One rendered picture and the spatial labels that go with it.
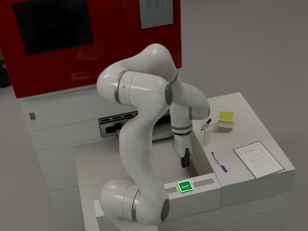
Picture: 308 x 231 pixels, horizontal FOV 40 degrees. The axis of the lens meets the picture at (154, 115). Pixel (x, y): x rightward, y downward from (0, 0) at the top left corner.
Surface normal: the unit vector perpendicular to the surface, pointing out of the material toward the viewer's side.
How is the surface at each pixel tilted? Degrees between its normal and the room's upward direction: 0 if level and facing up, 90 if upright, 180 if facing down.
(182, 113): 78
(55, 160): 90
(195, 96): 46
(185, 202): 90
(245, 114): 0
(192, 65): 0
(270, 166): 0
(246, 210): 90
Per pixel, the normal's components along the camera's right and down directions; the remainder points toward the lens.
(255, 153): -0.06, -0.78
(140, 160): 0.29, 0.39
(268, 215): 0.25, 0.59
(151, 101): -0.28, 0.30
